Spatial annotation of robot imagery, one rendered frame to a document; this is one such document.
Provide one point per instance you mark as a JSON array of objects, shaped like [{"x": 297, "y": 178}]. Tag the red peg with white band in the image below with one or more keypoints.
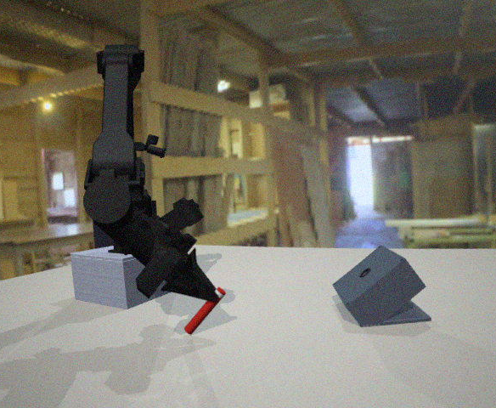
[{"x": 204, "y": 311}]

